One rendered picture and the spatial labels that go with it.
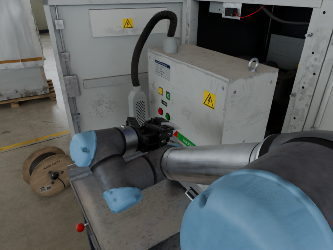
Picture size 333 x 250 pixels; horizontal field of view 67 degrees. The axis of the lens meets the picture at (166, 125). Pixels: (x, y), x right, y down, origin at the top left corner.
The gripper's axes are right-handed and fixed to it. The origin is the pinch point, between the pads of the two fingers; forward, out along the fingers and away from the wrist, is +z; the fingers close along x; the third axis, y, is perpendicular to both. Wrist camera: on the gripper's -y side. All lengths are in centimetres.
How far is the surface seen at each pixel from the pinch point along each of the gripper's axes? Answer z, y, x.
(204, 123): 10.4, 5.3, 2.2
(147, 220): 0.1, -3.9, -38.6
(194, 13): 41, -31, 42
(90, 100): 7, -59, -6
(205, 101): 8.3, 5.1, 9.8
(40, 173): 18, -140, -89
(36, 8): 378, -1048, 93
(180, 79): 11.2, -9.0, 14.4
